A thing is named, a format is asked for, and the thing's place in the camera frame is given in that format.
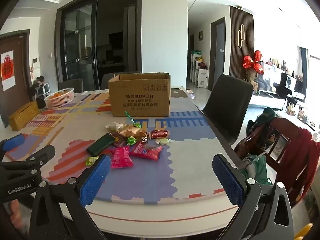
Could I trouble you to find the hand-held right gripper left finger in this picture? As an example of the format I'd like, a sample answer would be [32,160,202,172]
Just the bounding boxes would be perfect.
[29,154,112,240]

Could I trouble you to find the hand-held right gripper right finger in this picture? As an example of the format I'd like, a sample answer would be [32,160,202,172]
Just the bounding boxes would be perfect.
[212,154,294,240]

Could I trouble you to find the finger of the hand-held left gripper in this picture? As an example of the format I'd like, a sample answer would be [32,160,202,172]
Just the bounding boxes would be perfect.
[0,134,25,153]
[0,144,56,174]

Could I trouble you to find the silver white snack packet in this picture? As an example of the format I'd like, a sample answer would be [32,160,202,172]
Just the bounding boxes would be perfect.
[106,122,125,131]

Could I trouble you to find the red foil snack packet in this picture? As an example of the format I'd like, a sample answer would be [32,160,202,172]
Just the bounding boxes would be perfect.
[149,129,170,140]

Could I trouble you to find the brown cardboard box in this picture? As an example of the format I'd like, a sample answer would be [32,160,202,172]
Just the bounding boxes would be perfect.
[108,72,172,117]

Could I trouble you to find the person's left hand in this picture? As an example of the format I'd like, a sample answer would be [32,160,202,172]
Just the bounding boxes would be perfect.
[9,201,28,230]

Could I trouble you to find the yellow woven tissue box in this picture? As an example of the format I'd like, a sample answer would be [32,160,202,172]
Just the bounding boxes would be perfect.
[8,102,40,132]

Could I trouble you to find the teal cloth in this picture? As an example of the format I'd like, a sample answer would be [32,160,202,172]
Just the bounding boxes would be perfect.
[241,155,272,185]

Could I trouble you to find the pink snack packet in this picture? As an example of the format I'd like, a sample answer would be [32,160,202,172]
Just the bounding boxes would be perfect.
[109,146,134,169]

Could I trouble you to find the dark green flat box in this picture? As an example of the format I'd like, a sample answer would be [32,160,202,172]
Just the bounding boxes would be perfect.
[86,133,115,157]

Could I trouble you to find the brown coffee snack packet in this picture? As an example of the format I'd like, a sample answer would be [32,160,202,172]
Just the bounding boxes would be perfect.
[110,132,128,147]

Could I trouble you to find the white plastic basket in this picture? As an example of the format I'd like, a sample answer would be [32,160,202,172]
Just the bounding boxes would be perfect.
[44,87,75,109]

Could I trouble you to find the golden snack packet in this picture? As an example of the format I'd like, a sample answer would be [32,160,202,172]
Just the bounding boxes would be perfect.
[118,125,148,138]

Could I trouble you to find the brown entrance door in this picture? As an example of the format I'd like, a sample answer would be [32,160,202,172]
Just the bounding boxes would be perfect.
[0,29,33,128]

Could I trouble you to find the wooden chair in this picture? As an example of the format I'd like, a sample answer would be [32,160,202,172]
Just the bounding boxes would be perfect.
[234,116,320,207]

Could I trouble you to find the green lollipop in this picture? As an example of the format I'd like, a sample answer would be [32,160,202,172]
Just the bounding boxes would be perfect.
[125,111,142,128]

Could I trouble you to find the red white door poster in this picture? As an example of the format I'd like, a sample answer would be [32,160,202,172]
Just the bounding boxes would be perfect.
[1,50,14,92]

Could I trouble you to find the red garment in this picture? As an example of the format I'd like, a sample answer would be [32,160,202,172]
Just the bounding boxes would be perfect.
[274,127,320,203]

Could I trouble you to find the dark green bag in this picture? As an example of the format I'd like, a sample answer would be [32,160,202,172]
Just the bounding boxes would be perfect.
[246,107,277,137]

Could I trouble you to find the dark grey dining chair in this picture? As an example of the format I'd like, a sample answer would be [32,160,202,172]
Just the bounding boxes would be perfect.
[201,74,254,145]

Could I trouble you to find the yellow plastic object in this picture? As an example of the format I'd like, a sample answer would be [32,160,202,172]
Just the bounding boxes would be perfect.
[295,223,314,240]

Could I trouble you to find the white toy shelf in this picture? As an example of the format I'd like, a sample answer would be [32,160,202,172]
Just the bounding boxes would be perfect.
[190,51,209,88]

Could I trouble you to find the red foil balloons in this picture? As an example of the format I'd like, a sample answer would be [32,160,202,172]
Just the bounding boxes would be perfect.
[243,50,265,75]

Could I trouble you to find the black glass sliding door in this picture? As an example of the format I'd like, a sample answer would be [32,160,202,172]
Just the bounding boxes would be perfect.
[56,0,143,85]

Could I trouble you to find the grey room door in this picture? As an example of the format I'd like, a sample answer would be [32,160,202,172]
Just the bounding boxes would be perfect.
[209,17,226,92]

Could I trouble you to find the gold wall lamp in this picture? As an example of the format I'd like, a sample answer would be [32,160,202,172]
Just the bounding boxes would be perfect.
[237,24,245,48]

